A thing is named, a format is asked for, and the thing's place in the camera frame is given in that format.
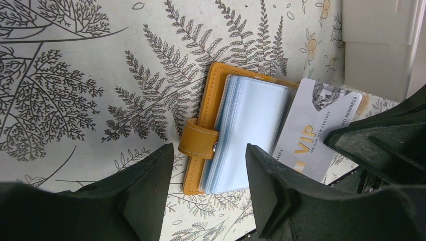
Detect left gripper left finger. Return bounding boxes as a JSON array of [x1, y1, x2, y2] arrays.
[[1, 144, 174, 240]]

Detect white plastic tray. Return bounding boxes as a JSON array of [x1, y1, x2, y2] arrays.
[[342, 1, 425, 102]]

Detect floral table mat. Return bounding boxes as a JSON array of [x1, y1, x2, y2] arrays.
[[0, 0, 400, 241]]

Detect orange leather card holder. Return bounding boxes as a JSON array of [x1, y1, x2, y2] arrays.
[[178, 62, 298, 195]]

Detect silver VIP card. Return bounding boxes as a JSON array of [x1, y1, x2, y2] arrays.
[[272, 78, 362, 182]]

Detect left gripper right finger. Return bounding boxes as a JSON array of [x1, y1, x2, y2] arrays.
[[246, 144, 425, 240]]

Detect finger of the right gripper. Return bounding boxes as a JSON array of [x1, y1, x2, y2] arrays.
[[324, 87, 425, 185]]

